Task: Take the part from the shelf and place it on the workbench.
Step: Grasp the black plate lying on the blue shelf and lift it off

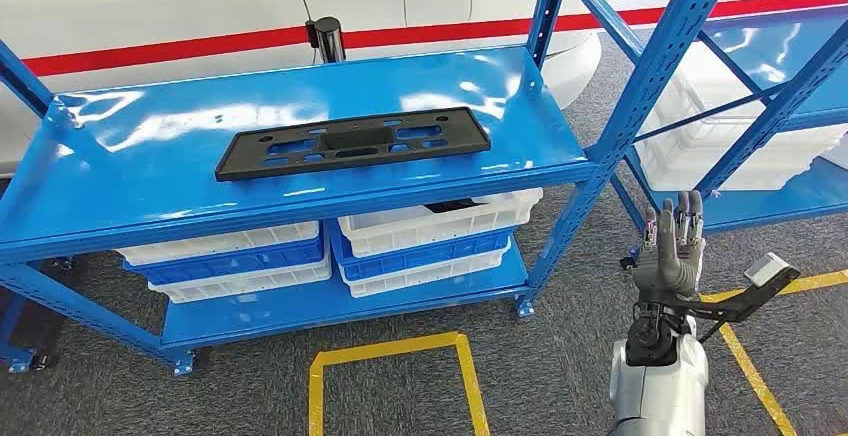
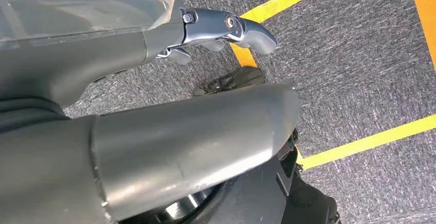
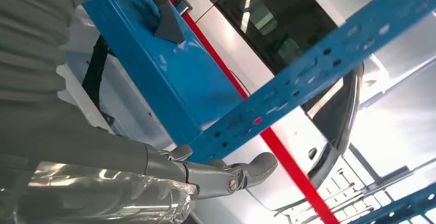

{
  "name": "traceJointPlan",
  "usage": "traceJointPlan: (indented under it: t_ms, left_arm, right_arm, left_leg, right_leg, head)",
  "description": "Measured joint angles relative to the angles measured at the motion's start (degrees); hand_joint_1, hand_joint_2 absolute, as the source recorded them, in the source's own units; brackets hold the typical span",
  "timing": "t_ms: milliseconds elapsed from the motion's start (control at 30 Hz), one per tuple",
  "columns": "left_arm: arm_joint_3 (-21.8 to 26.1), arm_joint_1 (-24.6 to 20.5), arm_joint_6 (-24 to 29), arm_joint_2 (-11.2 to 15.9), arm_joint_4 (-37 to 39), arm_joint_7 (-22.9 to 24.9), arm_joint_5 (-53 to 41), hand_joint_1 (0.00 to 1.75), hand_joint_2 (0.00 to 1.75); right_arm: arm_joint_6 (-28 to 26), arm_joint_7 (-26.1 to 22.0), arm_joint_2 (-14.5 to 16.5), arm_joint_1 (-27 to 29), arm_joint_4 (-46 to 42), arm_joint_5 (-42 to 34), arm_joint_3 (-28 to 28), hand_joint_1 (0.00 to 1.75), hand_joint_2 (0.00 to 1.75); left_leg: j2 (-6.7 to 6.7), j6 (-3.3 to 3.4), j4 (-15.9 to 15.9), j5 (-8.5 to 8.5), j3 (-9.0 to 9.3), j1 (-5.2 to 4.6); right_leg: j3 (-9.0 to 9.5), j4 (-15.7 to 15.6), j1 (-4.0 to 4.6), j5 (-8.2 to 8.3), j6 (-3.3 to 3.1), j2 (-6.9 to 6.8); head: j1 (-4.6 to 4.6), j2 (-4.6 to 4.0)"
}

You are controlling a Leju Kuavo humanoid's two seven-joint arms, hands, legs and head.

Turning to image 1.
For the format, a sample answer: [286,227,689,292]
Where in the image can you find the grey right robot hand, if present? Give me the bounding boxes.
[632,189,708,302]

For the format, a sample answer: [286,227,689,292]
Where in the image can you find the black plastic plate bracket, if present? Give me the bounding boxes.
[214,106,492,183]

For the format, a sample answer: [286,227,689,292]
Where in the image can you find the blue metal shelf rack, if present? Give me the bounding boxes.
[609,0,848,236]
[0,0,747,376]

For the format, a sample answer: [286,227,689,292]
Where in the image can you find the black plastic part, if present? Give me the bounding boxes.
[423,199,490,215]

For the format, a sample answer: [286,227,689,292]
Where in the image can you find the stacked white plastic crates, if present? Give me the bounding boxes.
[632,42,848,192]

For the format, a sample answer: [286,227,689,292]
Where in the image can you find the yellow floor tape square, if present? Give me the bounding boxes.
[307,331,492,436]

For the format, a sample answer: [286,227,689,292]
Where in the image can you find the white car red stripe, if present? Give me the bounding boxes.
[0,0,624,179]

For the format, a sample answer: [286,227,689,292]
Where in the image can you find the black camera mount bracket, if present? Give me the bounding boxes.
[688,263,802,345]

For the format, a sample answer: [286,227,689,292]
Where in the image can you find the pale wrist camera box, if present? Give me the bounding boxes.
[743,252,794,289]

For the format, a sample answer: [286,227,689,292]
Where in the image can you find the shiny black cylinder post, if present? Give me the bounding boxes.
[305,16,347,65]

